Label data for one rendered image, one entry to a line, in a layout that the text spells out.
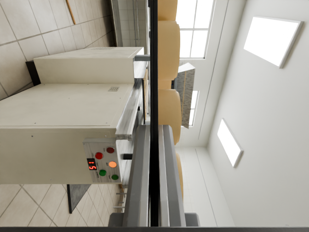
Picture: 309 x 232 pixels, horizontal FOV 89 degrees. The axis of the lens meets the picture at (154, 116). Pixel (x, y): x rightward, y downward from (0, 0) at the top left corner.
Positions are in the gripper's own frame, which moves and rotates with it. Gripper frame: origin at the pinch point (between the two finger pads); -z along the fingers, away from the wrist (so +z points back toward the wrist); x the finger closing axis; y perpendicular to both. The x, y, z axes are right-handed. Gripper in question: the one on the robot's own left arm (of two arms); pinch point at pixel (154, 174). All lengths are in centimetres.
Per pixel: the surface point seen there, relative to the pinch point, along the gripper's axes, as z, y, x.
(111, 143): -38, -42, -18
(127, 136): -38, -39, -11
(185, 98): -110, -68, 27
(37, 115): -53, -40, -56
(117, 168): -35, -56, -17
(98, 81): -110, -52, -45
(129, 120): -50, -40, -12
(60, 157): -39, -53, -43
